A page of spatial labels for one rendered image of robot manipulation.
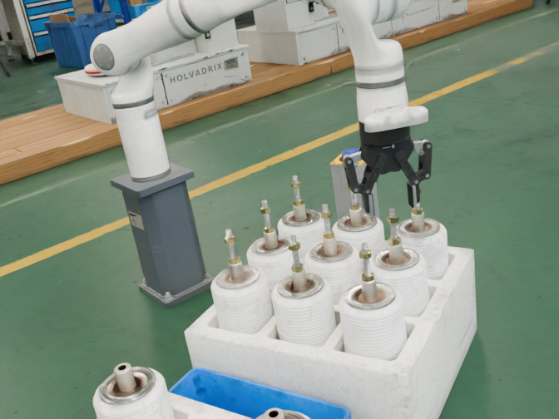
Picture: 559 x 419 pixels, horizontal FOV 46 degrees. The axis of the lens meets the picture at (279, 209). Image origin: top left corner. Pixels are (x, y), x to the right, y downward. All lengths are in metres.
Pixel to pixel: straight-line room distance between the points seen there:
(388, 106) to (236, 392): 0.52
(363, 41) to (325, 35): 2.85
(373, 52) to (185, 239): 0.77
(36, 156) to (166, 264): 1.45
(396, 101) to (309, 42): 2.76
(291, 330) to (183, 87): 2.32
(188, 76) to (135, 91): 1.81
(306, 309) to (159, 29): 0.63
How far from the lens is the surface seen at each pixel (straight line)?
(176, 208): 1.52
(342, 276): 1.11
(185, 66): 3.24
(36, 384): 1.47
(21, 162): 2.89
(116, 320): 1.59
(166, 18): 1.32
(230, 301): 1.07
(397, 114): 0.93
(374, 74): 0.95
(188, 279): 1.59
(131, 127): 1.47
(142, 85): 1.47
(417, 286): 1.07
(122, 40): 1.40
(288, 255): 1.16
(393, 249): 1.07
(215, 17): 1.28
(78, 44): 5.50
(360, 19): 0.92
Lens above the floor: 0.77
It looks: 23 degrees down
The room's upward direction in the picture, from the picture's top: 9 degrees counter-clockwise
